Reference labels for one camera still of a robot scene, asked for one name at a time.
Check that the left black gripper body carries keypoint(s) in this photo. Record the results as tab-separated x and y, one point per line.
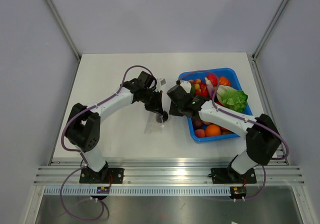
147	93

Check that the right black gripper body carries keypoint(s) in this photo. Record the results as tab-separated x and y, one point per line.
182	107

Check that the black eggplant toy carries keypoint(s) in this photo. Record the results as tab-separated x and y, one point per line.
162	118

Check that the clear zip top bag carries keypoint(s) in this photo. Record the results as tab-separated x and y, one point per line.
152	126

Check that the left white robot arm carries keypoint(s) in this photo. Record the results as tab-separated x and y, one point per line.
84	125

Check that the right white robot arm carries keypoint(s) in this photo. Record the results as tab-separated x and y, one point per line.
260	133

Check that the green leaf toy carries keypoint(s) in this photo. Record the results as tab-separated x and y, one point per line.
192	89

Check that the dark purple plum toy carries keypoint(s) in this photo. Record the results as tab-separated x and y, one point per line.
197	124

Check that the lychee cluster toy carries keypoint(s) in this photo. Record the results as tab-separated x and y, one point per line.
200	88

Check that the purple onion toy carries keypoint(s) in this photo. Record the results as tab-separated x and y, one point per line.
210	88

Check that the small pink peach toy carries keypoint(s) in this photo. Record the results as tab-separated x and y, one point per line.
200	133

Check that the blue plastic bin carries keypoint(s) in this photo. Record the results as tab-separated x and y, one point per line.
226	72

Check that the orange fruit toy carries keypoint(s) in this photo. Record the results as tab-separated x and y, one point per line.
212	130

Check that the red strawberry toy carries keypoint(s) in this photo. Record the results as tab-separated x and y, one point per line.
213	79

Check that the orange persimmon toy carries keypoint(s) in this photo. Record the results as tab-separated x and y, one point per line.
224	81

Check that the green cabbage toy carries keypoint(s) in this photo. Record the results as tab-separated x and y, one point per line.
231	98

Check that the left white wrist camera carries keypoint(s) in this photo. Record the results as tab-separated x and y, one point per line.
161	82

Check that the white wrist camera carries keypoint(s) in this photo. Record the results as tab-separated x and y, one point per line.
161	82
186	85

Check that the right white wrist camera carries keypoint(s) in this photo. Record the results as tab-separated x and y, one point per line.
186	85

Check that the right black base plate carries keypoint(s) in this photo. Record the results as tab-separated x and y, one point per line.
224	175

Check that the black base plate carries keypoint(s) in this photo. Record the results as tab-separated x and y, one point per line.
224	175
109	176

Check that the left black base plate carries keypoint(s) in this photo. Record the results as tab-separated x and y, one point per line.
109	176

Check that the aluminium mounting rail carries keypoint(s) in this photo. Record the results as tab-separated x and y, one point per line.
166	172

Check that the white slotted cable duct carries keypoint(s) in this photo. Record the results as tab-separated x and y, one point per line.
194	191

